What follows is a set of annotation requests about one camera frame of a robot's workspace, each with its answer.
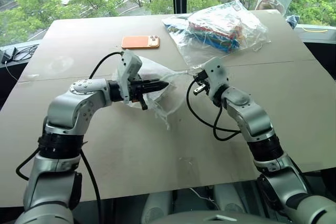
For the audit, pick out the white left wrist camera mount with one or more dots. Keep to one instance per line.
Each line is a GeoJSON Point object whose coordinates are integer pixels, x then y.
{"type": "Point", "coordinates": [129, 62]}

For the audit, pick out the clear bag of colourful packs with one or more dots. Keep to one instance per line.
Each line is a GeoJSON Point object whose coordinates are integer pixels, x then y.
{"type": "Point", "coordinates": [220, 28]}

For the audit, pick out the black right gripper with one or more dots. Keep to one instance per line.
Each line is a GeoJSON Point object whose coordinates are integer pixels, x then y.
{"type": "Point", "coordinates": [202, 85]}

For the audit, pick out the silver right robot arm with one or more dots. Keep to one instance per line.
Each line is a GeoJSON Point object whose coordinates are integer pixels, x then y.
{"type": "Point", "coordinates": [252, 119]}

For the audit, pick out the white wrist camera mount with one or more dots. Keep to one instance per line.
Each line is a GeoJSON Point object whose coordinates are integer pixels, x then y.
{"type": "Point", "coordinates": [216, 73]}
{"type": "Point", "coordinates": [129, 62]}

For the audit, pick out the grey rounded shape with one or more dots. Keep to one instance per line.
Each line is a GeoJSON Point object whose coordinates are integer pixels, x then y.
{"type": "Point", "coordinates": [157, 207]}
{"type": "Point", "coordinates": [231, 200]}

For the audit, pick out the blue cloth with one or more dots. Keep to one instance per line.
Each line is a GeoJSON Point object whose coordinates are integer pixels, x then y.
{"type": "Point", "coordinates": [293, 20]}

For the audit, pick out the orange smartphone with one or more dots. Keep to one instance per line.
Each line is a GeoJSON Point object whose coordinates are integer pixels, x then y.
{"type": "Point", "coordinates": [140, 42]}

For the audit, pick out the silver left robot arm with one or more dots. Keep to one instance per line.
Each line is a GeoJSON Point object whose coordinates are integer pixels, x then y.
{"type": "Point", "coordinates": [76, 108]}

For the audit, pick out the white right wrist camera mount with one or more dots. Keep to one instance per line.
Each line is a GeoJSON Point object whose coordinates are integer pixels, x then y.
{"type": "Point", "coordinates": [216, 73]}

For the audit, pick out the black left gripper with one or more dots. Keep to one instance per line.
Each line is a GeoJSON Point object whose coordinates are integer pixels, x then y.
{"type": "Point", "coordinates": [135, 87]}

